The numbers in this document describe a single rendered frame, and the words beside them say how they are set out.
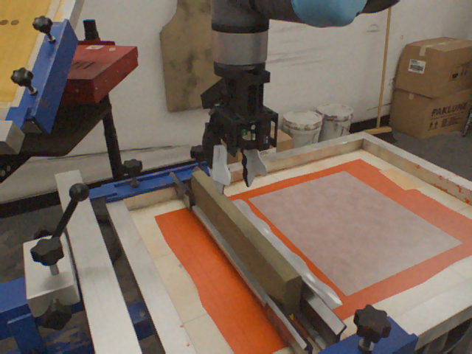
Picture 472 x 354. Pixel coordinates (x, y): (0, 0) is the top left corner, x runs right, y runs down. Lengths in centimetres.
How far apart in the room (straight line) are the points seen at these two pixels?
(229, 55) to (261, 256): 29
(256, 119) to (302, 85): 276
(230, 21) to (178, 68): 214
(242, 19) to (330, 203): 54
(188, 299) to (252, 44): 41
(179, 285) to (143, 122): 212
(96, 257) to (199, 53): 217
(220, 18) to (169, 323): 42
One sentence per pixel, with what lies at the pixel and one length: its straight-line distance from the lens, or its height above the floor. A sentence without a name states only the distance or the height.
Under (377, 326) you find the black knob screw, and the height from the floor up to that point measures 106.
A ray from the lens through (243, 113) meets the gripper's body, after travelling 51.
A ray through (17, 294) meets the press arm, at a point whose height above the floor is 104.
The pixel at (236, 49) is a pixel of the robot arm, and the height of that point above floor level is 135.
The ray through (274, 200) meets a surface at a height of 96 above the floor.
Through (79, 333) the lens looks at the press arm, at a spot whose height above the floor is 92.
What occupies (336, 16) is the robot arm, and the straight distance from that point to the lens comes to 42.
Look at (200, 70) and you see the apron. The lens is 271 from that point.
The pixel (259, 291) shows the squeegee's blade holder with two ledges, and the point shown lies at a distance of 62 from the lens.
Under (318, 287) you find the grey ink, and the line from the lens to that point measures 69.
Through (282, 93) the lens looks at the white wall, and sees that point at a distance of 316.
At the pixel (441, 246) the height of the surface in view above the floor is 96.
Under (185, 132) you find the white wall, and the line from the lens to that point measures 285.
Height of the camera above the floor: 144
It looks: 31 degrees down
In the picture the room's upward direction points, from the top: straight up
